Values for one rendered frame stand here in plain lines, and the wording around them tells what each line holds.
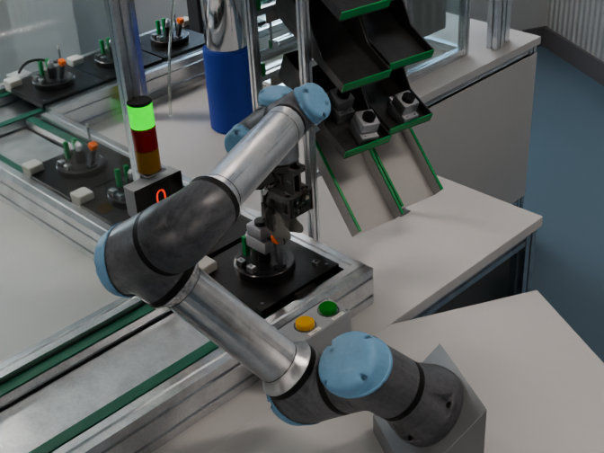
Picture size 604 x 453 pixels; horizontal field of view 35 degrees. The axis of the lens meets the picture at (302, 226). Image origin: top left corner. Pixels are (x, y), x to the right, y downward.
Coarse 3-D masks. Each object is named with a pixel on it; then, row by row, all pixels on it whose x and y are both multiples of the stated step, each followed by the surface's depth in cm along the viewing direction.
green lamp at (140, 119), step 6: (132, 108) 187; (138, 108) 187; (144, 108) 187; (150, 108) 188; (132, 114) 188; (138, 114) 187; (144, 114) 188; (150, 114) 189; (132, 120) 189; (138, 120) 188; (144, 120) 188; (150, 120) 189; (132, 126) 189; (138, 126) 189; (144, 126) 189; (150, 126) 190
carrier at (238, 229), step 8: (240, 216) 235; (240, 224) 232; (232, 232) 229; (240, 232) 229; (224, 240) 226; (232, 240) 226; (240, 240) 227; (216, 248) 223; (224, 248) 224; (208, 256) 221
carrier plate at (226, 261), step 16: (288, 240) 224; (224, 256) 220; (304, 256) 218; (320, 256) 218; (224, 272) 214; (304, 272) 213; (320, 272) 212; (240, 288) 209; (256, 288) 209; (272, 288) 208; (288, 288) 208; (256, 304) 203; (272, 304) 203
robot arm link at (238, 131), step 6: (264, 108) 176; (252, 114) 182; (258, 114) 176; (246, 120) 179; (252, 120) 177; (258, 120) 176; (234, 126) 180; (240, 126) 178; (246, 126) 178; (252, 126) 177; (228, 132) 178; (234, 132) 177; (240, 132) 176; (246, 132) 176; (228, 138) 178; (234, 138) 177; (240, 138) 176; (228, 144) 178; (234, 144) 178; (228, 150) 179
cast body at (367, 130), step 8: (360, 112) 213; (368, 112) 212; (352, 120) 215; (360, 120) 211; (368, 120) 211; (376, 120) 212; (352, 128) 215; (360, 128) 212; (368, 128) 211; (376, 128) 213; (360, 136) 212; (368, 136) 213; (376, 136) 213; (360, 144) 213
